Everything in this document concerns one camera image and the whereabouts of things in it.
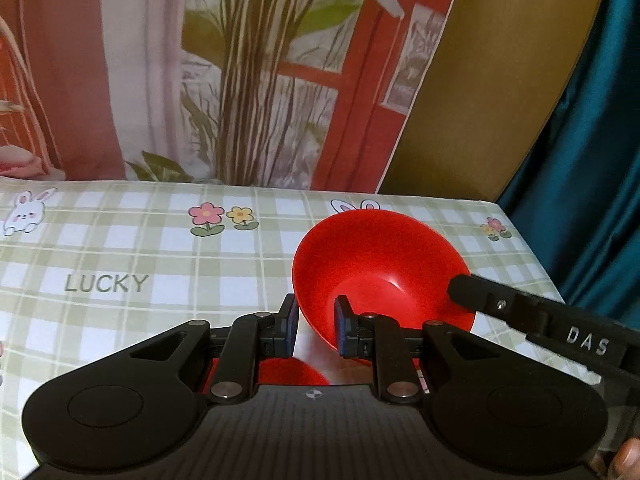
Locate green checked tablecloth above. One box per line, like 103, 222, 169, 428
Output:
0, 176, 608, 466

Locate teal curtain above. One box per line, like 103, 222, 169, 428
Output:
497, 0, 640, 332

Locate person's right hand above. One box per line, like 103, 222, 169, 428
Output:
614, 436, 640, 480

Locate printed backdrop cloth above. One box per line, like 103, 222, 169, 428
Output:
0, 0, 468, 193

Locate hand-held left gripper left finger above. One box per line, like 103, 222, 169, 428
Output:
130, 294, 300, 406

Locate yellow wooden board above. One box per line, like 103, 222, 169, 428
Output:
377, 0, 613, 204

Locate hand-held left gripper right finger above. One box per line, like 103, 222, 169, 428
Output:
334, 295, 502, 405

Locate red plastic bowl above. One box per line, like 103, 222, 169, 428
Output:
202, 357, 328, 393
292, 211, 476, 353

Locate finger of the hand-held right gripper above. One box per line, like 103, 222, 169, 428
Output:
446, 274, 547, 337

